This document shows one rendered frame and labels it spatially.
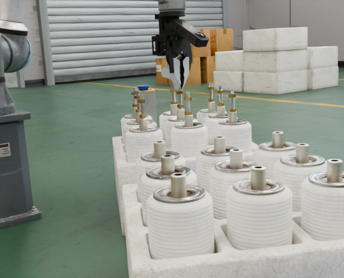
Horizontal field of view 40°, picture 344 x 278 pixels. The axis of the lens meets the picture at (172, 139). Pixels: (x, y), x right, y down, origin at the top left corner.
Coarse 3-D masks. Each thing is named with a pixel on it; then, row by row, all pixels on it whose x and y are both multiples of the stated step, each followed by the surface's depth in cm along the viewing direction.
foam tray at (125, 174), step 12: (120, 144) 138; (252, 144) 129; (120, 156) 123; (252, 156) 118; (120, 168) 113; (132, 168) 114; (192, 168) 116; (120, 180) 114; (132, 180) 114; (120, 192) 114; (120, 204) 115; (120, 216) 121
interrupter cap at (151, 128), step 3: (138, 126) 123; (150, 126) 123; (153, 126) 122; (156, 126) 121; (129, 129) 120; (132, 129) 120; (135, 129) 120; (138, 129) 121; (150, 129) 119; (153, 129) 119; (156, 129) 118; (138, 132) 116; (141, 132) 116
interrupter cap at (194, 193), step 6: (168, 186) 70; (186, 186) 70; (192, 186) 70; (198, 186) 69; (156, 192) 68; (162, 192) 68; (168, 192) 68; (192, 192) 67; (198, 192) 67; (204, 192) 66; (156, 198) 65; (162, 198) 65; (168, 198) 65; (174, 198) 65; (180, 198) 65; (186, 198) 65; (192, 198) 64; (198, 198) 64
